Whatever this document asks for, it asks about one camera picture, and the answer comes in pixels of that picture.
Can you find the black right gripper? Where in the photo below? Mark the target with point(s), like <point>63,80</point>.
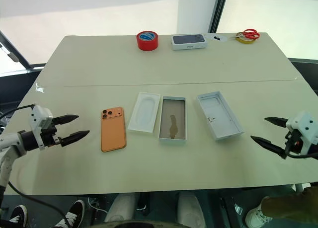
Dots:
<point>294,141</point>

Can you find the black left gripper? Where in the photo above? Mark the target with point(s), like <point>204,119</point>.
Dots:
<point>49,136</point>

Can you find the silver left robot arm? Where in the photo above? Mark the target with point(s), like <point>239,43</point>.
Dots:
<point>10,143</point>

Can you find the white open box lid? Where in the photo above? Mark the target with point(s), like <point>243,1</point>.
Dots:
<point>219,115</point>

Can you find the white box base brown inside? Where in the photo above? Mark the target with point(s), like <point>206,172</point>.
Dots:
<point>172,118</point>

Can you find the closed white phone box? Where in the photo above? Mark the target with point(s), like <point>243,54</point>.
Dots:
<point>189,41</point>

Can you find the orange smartphone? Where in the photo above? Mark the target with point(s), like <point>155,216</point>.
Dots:
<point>113,132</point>

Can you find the white moulded tray insert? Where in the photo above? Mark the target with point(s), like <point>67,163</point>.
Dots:
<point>144,112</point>

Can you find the olive trouser leg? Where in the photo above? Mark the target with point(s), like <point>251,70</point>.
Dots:
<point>290,205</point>

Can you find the black white sneaker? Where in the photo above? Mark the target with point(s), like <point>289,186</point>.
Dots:
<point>72,214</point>
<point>20,215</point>

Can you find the white robot foot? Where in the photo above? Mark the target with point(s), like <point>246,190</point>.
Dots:
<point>121,208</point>
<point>191,209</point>

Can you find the yellow tape roll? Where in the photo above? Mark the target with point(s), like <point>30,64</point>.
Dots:
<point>244,40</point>

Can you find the red tape roll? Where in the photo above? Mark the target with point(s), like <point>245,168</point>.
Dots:
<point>147,43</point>

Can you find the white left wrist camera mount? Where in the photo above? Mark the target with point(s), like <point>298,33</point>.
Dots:
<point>41,118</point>

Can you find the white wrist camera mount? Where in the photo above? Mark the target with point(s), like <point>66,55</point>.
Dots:
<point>41,118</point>
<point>304,127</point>

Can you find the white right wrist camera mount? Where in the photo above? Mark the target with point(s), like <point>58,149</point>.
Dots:
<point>304,127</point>

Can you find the dark slanted window frame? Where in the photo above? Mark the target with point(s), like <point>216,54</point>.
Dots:
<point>15,53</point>

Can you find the dark window frame post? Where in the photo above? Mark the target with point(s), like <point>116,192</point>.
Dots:
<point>218,10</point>

